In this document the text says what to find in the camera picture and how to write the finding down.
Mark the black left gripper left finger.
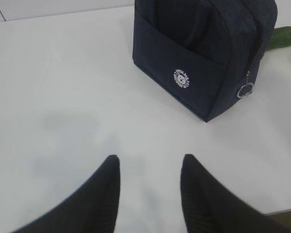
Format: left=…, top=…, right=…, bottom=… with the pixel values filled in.
left=17, top=155, right=120, bottom=233

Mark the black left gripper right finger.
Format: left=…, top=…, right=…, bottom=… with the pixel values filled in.
left=181, top=154, right=291, bottom=233

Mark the navy blue lunch bag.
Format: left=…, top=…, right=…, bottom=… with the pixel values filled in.
left=132, top=0, right=278, bottom=122

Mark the green cucumber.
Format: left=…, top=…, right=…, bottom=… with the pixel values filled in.
left=266, top=26, right=291, bottom=51

